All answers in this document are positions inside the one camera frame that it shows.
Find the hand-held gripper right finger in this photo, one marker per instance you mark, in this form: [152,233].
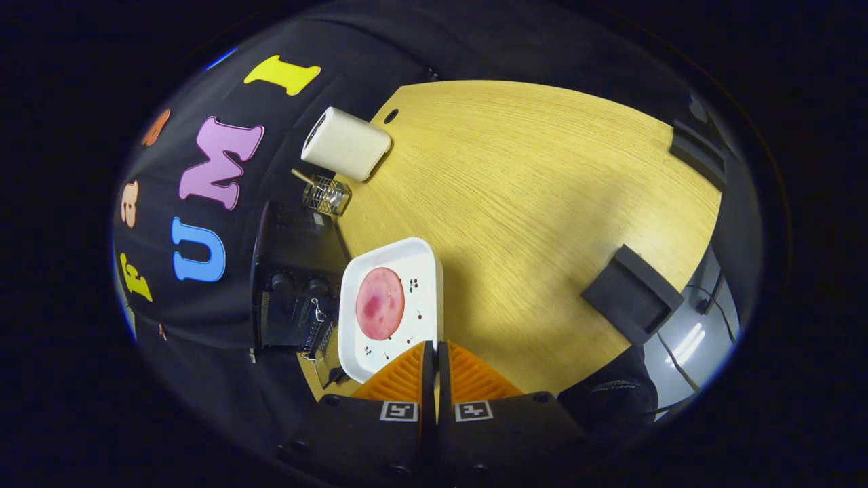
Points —
[502,440]

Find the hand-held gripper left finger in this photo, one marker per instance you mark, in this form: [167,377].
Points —
[380,440]

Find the pink ham slice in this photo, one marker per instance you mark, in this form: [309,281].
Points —
[380,305]

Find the white square plate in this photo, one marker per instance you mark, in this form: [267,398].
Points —
[424,271]

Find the black toaster oven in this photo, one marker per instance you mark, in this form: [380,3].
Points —
[291,244]

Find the white toaster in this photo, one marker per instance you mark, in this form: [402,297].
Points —
[346,144]

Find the dark cloth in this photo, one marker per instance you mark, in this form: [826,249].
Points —
[610,393]

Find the large black block stand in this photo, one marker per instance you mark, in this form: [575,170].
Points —
[630,295]

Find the clear glass utensil holder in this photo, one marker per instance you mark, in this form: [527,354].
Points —
[327,196]

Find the wooden stick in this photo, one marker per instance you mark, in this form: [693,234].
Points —
[302,175]

